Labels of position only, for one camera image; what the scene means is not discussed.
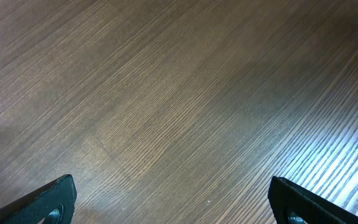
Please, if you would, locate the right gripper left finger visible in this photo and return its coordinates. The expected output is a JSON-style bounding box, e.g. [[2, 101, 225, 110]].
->
[[0, 174, 77, 224]]

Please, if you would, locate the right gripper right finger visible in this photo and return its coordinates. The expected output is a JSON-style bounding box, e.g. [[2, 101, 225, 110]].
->
[[268, 176, 358, 224]]

